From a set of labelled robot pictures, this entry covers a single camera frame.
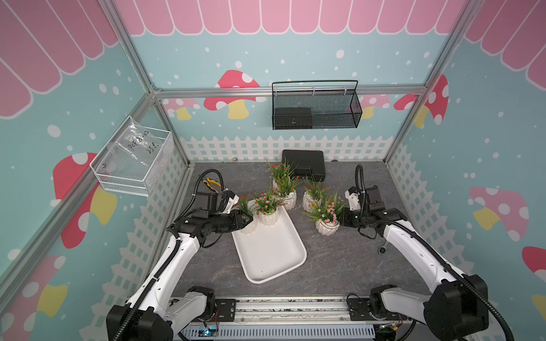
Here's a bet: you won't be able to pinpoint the red flower pot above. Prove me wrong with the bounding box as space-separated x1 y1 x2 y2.
237 196 256 235
274 176 301 210

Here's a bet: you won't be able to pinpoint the pink flower pot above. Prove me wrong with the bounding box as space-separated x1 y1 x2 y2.
253 188 284 226
306 193 344 236

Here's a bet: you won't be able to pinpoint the white plastic storage tray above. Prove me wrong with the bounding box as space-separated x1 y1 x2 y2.
232 207 307 284

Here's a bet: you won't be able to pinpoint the orange flower pot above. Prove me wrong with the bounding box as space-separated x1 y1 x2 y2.
302 178 326 213

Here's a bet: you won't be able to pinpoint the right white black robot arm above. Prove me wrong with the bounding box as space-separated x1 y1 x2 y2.
341 165 515 340

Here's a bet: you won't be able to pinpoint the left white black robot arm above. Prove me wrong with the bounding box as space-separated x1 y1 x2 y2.
106 178 253 340

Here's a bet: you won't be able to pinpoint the black box in basket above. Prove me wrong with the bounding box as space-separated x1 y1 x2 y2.
272 107 313 130

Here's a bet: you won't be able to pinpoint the yellow black pliers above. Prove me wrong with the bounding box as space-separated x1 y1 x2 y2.
203 178 223 193

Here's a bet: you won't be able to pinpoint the red flower pot rearmost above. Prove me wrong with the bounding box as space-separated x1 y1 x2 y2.
266 161 291 190

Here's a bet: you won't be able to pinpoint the black plastic tool case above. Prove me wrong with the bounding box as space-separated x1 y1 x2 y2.
282 149 326 182

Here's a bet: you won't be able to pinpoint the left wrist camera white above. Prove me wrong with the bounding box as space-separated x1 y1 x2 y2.
218 189 239 214

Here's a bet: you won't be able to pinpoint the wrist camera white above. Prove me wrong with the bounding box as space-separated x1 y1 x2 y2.
218 189 239 214
344 186 361 211

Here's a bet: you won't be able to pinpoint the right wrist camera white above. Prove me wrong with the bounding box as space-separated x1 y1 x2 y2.
344 186 361 211

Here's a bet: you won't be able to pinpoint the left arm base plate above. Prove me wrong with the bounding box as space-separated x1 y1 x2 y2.
213 298 237 322

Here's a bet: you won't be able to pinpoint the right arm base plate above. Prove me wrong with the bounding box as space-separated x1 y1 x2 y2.
346 294 375 321

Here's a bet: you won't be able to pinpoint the aluminium mounting rail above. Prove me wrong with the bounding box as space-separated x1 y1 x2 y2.
193 294 412 327

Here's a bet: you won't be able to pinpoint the clear acrylic wall box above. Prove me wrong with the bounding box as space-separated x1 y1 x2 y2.
90 116 174 197

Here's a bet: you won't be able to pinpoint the black wire mesh basket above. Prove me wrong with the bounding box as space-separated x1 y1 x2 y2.
271 80 363 130

